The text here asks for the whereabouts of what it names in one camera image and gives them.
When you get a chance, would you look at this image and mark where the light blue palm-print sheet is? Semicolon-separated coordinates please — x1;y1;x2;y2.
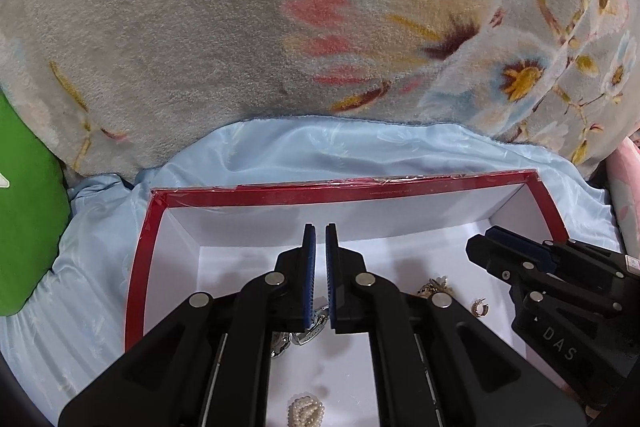
0;113;627;410

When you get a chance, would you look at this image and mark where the silver chain bracelet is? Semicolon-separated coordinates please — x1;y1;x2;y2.
270;302;332;361

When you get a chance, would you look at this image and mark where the grey floral blanket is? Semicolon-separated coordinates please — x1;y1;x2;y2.
0;0;640;184

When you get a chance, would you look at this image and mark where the red box with strap handle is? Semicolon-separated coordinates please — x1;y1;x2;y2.
122;170;574;427

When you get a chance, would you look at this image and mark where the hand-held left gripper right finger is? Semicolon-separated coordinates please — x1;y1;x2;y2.
325;223;587;427

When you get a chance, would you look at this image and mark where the gold cluster ornament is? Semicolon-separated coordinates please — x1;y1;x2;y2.
416;276;455;301

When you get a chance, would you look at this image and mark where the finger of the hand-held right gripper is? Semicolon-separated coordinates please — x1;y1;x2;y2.
466;235;640;414
485;225;640;282

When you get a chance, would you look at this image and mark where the white pearl bracelet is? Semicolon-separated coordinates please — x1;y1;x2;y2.
287;395;326;427

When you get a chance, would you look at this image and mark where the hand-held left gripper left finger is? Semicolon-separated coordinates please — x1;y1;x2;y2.
57;224;317;427

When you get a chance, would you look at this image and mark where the green pillow with white stripe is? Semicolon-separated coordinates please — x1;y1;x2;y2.
0;90;71;319

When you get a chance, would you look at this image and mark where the pink cartoon pillow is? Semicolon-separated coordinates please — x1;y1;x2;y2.
604;133;640;254

